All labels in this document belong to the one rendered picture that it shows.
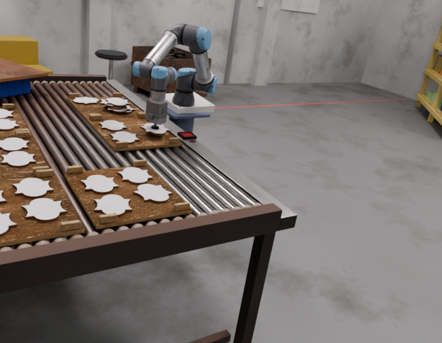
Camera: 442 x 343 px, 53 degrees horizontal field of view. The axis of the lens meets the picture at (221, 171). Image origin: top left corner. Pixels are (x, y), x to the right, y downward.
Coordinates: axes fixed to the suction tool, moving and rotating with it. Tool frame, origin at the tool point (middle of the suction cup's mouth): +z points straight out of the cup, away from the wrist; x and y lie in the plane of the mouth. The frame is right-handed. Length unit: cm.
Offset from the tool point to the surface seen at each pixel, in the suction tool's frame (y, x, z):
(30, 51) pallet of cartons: -352, 165, 39
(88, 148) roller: -7.9, -34.9, 4.4
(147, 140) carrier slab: 3.1, -8.6, 2.6
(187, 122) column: -28, 64, 16
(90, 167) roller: 7.8, -47.3, 4.4
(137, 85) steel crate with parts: -307, 306, 85
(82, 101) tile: -61, 5, 2
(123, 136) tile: -5.4, -16.1, 1.6
